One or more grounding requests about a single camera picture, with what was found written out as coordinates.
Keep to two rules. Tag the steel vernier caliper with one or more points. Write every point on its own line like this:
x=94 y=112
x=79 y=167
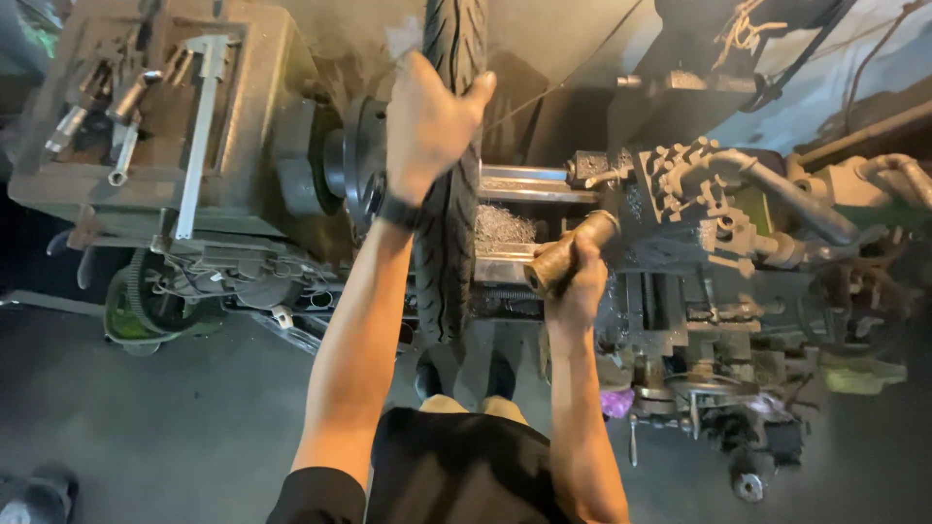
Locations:
x=200 y=131

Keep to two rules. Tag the pile of metal shavings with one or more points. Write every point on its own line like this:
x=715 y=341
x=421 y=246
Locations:
x=502 y=225

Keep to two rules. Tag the person's beige shorts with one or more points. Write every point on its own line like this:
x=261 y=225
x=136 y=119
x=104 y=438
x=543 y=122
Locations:
x=502 y=409

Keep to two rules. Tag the carriage handwheel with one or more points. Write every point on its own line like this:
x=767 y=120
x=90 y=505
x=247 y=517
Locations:
x=710 y=384

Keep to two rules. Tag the yellow-green rag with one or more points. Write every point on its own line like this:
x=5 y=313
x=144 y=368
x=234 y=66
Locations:
x=863 y=372

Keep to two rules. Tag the person's black left shoe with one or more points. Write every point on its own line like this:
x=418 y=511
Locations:
x=428 y=378

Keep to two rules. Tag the person's left hand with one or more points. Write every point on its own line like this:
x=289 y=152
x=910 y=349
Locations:
x=426 y=131

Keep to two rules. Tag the person's right hand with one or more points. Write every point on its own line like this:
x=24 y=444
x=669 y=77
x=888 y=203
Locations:
x=582 y=291

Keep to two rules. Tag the steel box spanner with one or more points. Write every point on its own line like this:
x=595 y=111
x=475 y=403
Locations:
x=124 y=156

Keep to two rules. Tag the black wristband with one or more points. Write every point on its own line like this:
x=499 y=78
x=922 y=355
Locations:
x=397 y=211

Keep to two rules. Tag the purple cloth scrap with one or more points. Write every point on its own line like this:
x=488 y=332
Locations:
x=617 y=402

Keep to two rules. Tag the person's black right shoe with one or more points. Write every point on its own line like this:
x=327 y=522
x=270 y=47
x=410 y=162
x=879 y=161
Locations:
x=501 y=377

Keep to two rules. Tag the person's black shoe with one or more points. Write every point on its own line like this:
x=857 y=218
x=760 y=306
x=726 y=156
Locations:
x=501 y=377
x=428 y=378

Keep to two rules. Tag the person's black shirt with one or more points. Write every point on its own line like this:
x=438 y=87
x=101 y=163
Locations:
x=459 y=473

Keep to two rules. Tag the black motorcycle tire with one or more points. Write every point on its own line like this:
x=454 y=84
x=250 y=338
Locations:
x=451 y=240

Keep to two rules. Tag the lathe carriage with tool post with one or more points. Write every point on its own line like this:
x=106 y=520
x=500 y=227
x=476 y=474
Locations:
x=677 y=240

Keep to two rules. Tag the long metal pipe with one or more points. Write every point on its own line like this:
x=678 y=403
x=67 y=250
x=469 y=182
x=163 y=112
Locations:
x=866 y=135

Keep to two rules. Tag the person's right fingers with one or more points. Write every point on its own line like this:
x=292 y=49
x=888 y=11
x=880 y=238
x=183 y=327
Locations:
x=582 y=251

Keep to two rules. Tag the short steel socket tool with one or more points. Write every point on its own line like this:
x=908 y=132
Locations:
x=65 y=129

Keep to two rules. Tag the brass cylinder bar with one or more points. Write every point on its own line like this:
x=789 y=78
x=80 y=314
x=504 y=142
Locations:
x=557 y=258

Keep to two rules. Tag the dark cylindrical tool holder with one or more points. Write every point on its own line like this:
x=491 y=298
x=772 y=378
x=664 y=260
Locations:
x=131 y=98

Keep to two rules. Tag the dark lathe chuck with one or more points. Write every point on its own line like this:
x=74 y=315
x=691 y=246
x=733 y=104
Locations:
x=360 y=160

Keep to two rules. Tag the grey lathe headstock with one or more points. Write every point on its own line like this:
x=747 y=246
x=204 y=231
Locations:
x=247 y=138

